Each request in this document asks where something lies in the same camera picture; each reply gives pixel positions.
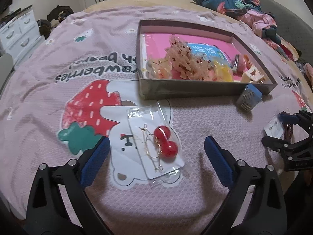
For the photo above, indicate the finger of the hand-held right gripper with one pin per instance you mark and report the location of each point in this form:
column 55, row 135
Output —
column 302, row 118
column 276, row 144

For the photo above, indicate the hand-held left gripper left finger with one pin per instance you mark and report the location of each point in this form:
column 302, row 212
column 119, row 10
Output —
column 94, row 161

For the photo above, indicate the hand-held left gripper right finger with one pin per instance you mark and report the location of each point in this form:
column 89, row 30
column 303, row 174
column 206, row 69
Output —
column 220, row 161

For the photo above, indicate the white earring card packet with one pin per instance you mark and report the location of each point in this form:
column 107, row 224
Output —
column 273, row 127

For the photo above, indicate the dark red snap hair clip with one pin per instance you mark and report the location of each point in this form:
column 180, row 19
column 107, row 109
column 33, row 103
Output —
column 289, row 132

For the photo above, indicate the red cherry earrings packet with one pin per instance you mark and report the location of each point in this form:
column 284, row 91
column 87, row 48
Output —
column 166, row 143

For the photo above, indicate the cream hair claw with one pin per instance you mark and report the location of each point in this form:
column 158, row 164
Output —
column 251, row 74

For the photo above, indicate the shallow brown cardboard box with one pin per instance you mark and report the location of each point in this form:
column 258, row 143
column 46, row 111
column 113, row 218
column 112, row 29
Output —
column 185, row 89

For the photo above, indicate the pink flower hair clip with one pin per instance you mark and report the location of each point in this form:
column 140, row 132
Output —
column 243, row 62

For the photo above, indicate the beige dotted organza scrunchie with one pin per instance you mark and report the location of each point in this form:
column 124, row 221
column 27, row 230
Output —
column 185, row 61

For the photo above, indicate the pearl hair accessory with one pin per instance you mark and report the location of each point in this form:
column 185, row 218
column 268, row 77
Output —
column 154, row 69

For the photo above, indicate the pink fluffy cloth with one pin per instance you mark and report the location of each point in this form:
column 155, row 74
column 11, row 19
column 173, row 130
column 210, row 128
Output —
column 309, row 74

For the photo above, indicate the small blue box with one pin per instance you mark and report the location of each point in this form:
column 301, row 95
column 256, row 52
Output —
column 249, row 98

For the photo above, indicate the red patterned pillow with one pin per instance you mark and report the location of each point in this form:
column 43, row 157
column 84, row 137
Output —
column 291, row 52

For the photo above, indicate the pile of floral clothes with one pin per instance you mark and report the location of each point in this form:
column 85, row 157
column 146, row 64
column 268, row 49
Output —
column 293, row 22

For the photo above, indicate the pink floral clothing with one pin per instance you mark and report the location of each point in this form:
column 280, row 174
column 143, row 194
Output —
column 264, row 24

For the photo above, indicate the pink strawberry print blanket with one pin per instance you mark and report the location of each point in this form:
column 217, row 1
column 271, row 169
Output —
column 61, row 61

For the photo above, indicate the pink book with blue label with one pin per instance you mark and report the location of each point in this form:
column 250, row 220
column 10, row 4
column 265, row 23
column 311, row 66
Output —
column 156, row 44

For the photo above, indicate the white plastic drawer unit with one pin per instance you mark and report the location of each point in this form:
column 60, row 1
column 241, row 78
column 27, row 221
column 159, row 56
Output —
column 17, row 31

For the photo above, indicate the black bag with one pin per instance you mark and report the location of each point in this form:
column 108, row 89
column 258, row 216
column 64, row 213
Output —
column 60, row 12

